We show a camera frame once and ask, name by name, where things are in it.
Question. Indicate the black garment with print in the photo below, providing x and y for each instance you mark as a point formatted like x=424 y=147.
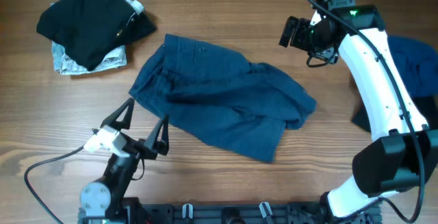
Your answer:
x=426 y=106

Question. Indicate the black mounting rail base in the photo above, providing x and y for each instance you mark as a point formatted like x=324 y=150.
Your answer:
x=291 y=213

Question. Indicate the blue crumpled garment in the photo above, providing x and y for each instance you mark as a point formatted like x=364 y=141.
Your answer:
x=416 y=62

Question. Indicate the black folded garment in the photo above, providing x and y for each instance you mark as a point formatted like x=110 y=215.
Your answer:
x=92 y=22

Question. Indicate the white grey folded garment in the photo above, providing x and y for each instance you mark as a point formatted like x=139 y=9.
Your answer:
x=109 y=59

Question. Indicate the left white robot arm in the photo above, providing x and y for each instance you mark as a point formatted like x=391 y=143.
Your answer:
x=104 y=200

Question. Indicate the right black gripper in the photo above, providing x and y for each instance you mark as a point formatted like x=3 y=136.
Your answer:
x=301 y=25

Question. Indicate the dark blue shorts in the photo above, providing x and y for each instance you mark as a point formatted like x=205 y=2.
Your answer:
x=218 y=96

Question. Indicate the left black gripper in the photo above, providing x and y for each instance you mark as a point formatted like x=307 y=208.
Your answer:
x=152 y=143

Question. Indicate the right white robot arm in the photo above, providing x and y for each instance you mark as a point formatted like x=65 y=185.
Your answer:
x=403 y=152

